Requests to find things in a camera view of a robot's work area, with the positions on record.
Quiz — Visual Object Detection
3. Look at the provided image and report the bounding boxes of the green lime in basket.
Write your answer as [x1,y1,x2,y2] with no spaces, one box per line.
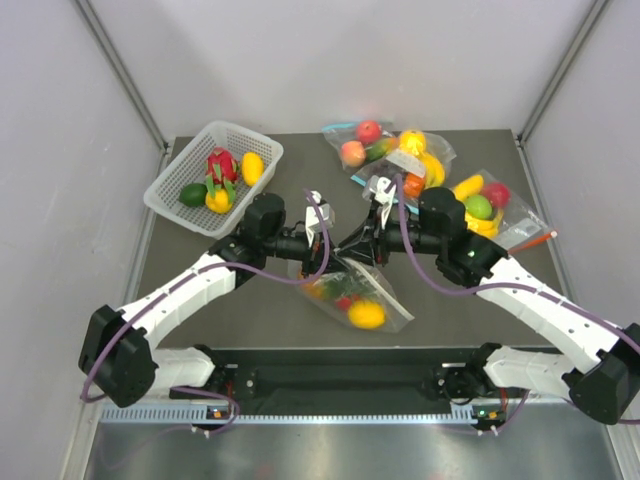
[178,183,208,208]

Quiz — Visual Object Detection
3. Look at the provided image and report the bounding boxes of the dark purple grapes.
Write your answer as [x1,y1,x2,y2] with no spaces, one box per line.
[369,159,402,180]

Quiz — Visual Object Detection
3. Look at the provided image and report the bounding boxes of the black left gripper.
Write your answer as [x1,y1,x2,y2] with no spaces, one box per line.
[263,229,351,279]

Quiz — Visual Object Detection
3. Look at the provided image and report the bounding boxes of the red pepper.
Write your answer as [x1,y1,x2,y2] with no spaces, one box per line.
[335,296,358,312]

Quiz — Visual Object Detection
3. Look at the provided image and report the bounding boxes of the red dragon fruit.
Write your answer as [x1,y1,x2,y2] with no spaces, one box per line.
[205,147,239,202]

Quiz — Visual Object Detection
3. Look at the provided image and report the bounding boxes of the yellow banana bunch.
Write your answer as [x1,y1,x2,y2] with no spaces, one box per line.
[465,209,504,239]

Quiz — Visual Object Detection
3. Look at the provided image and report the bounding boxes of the white perforated plastic basket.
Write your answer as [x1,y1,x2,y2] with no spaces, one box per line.
[144,121,284,238]

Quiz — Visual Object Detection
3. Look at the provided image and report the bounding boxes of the orange pineapple with green leaves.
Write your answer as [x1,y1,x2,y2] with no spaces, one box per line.
[301,272,375,302]

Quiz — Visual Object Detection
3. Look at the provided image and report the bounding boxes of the orange yellow round fruit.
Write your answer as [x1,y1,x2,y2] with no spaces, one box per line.
[398,130,428,157]

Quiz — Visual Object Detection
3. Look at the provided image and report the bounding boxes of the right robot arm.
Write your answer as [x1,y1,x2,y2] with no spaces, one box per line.
[336,179,639,425]

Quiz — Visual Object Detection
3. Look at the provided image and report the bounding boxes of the pink peach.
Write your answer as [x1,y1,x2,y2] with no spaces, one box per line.
[340,140,366,168]

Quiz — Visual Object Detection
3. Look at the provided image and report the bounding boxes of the aluminium frame post right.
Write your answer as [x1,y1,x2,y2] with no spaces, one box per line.
[515,0,612,149]

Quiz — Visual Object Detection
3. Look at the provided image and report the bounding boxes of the zip bag with apple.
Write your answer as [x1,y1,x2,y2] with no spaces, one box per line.
[321,120,398,173]

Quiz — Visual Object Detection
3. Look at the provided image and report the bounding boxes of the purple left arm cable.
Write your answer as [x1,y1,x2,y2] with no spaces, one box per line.
[79,188,332,404]

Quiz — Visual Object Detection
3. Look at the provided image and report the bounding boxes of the green red mango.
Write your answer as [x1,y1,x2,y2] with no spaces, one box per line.
[365,137,398,162]

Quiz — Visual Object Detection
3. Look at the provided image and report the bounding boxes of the aluminium frame post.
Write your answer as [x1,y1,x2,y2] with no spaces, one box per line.
[515,0,612,149]
[71,0,169,153]

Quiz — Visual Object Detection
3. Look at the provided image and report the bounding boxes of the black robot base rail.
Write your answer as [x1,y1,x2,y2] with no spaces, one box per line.
[168,342,536,407]

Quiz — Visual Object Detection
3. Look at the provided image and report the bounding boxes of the red slider zip bag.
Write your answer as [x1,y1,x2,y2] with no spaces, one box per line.
[476,170,557,254]

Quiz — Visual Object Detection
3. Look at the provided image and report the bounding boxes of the yellow lemon in basket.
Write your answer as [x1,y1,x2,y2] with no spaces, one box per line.
[205,189,233,215]

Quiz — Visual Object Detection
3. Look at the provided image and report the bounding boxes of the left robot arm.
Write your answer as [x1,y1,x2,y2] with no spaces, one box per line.
[78,191,334,408]

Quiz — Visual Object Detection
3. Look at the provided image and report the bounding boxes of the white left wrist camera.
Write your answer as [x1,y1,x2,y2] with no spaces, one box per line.
[304,200,335,246]

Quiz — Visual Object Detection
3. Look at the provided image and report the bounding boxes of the small orange pumpkin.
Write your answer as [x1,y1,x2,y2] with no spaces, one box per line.
[403,173,425,198]

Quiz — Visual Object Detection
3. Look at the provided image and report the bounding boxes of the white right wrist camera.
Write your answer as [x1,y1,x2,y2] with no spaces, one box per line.
[362,175,397,230]

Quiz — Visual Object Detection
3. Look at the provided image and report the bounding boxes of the yellow mango in basket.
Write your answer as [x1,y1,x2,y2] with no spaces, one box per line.
[241,152,264,187]

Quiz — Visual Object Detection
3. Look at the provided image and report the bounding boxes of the polka dot zip bag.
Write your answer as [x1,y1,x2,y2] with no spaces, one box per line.
[297,260,414,333]

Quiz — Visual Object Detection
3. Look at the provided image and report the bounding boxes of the red apple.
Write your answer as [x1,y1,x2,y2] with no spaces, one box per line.
[355,120,382,146]

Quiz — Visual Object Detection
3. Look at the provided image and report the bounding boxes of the blue zip bag with grapes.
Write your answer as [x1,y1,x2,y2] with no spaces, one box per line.
[351,131,457,186]

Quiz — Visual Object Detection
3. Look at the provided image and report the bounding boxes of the aluminium frame post left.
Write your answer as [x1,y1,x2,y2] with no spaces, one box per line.
[71,0,169,153]

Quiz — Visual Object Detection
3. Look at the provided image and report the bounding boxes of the green apple in bag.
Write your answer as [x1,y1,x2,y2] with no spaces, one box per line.
[464,194,493,220]

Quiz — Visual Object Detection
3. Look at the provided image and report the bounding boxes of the grey slotted cable duct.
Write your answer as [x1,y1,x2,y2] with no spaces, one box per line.
[99,403,481,426]

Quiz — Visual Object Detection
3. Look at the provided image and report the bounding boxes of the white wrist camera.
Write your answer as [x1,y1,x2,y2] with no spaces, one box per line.
[304,200,335,246]
[362,175,397,230]

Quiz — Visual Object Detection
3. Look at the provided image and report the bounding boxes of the red fruit in bag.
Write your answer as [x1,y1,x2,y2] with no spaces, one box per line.
[481,182,511,209]

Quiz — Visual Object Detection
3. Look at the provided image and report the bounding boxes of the yellow banana in grape bag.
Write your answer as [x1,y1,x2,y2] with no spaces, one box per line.
[418,152,446,189]

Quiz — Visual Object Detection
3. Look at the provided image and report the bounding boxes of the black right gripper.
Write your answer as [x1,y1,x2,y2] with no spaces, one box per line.
[337,204,444,268]

